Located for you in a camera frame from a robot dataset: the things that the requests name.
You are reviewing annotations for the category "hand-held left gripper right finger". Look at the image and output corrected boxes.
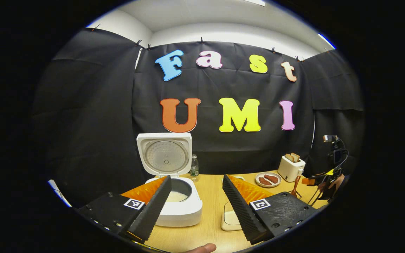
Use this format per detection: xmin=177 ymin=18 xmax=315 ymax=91
xmin=223 ymin=174 xmax=317 ymax=245

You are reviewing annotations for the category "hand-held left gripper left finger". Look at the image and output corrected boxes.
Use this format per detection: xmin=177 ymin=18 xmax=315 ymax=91
xmin=76 ymin=175 xmax=172 ymax=243

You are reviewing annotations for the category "brown wooden spoon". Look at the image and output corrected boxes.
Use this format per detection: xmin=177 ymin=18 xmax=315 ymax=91
xmin=290 ymin=175 xmax=301 ymax=199

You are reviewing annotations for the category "white rice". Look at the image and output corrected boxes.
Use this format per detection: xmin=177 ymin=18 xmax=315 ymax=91
xmin=166 ymin=191 xmax=189 ymax=202

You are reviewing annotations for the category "white rice cooker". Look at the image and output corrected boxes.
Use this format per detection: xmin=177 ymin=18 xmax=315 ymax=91
xmin=136 ymin=132 xmax=203 ymax=227

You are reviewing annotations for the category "clear glass dish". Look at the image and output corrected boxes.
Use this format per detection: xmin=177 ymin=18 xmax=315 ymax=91
xmin=221 ymin=201 xmax=242 ymax=232

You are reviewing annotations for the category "white toaster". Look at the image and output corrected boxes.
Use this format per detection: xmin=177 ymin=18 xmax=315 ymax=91
xmin=278 ymin=154 xmax=306 ymax=182

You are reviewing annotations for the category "white oval plate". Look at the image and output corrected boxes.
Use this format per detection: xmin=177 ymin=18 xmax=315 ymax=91
xmin=255 ymin=172 xmax=282 ymax=188

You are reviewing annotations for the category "clear plastic water bottle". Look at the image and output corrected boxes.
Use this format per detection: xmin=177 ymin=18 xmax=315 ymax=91
xmin=190 ymin=154 xmax=199 ymax=182

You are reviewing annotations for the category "black backdrop cloth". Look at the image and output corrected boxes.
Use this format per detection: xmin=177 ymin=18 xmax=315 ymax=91
xmin=32 ymin=28 xmax=366 ymax=208

